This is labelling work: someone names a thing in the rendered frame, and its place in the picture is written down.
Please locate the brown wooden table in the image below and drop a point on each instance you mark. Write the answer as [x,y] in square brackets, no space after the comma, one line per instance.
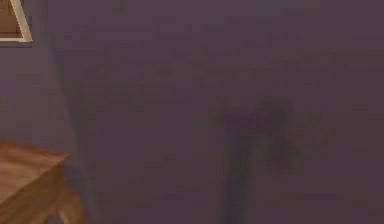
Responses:
[26,180]

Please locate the white framed wall picture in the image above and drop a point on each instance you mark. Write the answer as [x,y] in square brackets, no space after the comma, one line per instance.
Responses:
[10,20]

